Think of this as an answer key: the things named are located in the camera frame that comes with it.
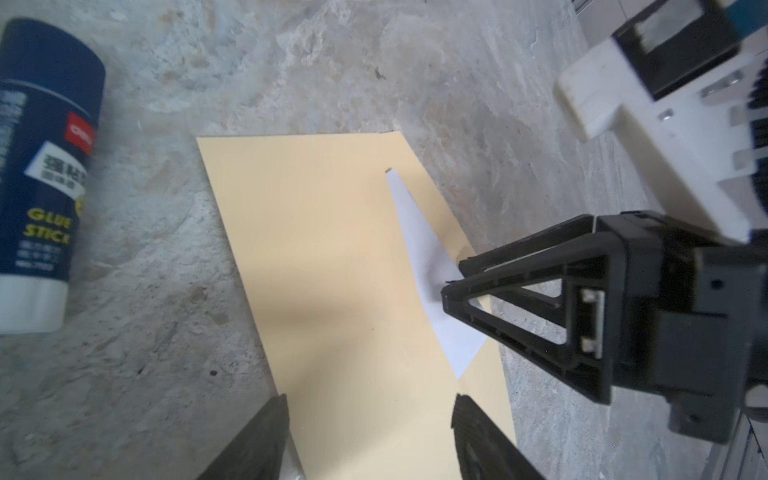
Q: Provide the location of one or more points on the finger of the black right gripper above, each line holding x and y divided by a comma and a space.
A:
528, 246

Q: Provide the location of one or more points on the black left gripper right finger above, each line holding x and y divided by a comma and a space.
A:
483, 450

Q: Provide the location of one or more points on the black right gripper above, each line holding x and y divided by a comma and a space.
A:
693, 326

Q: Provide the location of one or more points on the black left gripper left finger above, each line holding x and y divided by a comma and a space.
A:
256, 452

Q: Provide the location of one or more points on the white letter blue border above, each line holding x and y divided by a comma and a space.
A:
433, 268

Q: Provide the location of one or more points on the yellow paper envelope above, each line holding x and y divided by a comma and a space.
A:
312, 225

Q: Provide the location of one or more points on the blue glue stick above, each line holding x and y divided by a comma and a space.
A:
52, 87

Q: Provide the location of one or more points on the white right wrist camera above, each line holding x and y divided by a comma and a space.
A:
683, 87

